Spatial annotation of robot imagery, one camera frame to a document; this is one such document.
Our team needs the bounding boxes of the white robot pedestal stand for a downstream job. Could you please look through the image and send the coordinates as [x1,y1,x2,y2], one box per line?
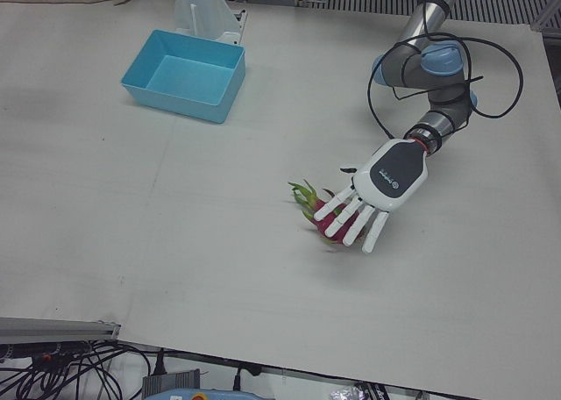
[173,0,250,46]

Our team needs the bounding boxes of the pink dragon fruit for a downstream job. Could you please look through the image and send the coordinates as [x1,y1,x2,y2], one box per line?
[288,179,365,248]

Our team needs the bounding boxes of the grey finned metal box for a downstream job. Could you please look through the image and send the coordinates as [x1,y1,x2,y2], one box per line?
[140,368,202,399]

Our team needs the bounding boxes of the white grey robot hand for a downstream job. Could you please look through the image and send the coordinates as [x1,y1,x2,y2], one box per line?
[314,137,430,255]

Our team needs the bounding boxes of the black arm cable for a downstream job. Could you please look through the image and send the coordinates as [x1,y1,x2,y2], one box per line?
[366,0,525,140]

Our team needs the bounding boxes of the grey hub with orange switches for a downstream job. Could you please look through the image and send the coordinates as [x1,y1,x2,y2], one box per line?
[0,342,91,364]

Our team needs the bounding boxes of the blue grey teach pendant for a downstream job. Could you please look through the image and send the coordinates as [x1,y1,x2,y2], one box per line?
[151,387,260,400]

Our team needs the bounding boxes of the aluminium profile rail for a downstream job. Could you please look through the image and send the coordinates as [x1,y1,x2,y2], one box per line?
[0,316,122,345]

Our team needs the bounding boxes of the tangled black cables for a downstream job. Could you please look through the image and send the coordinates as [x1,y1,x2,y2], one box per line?
[0,340,168,400]

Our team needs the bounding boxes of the light blue plastic bin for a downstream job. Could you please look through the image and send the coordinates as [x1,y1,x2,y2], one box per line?
[119,28,247,125]

